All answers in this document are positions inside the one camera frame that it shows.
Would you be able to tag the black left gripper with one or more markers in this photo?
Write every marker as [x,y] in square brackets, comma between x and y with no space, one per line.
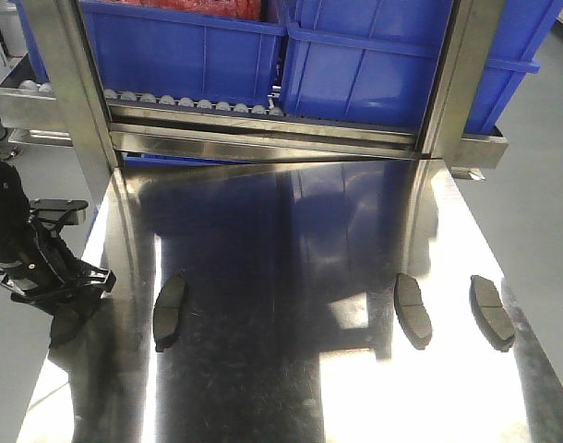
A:
[36,265]

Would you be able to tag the grey brake pad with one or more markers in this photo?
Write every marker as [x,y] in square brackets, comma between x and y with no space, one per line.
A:
[168,312]
[411,312]
[490,315]

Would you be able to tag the steel roller conveyor shelf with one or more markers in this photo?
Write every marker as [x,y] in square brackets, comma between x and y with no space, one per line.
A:
[37,117]

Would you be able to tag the large blue bin left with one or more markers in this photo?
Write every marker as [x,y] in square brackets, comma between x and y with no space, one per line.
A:
[168,52]

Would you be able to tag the large blue bin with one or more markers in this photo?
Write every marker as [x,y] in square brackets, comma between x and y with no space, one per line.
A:
[168,52]
[374,62]

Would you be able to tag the large blue bin right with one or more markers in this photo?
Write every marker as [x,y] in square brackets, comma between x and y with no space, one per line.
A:
[374,62]

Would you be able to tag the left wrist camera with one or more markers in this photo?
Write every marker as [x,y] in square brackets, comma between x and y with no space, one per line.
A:
[70,212]

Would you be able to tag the steel rack post left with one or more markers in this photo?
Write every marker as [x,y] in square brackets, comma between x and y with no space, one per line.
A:
[60,33]

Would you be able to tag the steel rack post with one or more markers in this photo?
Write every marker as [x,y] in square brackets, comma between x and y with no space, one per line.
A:
[60,33]
[471,29]

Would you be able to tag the steel rack post right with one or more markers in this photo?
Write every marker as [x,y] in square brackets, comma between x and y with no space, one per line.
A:
[471,29]

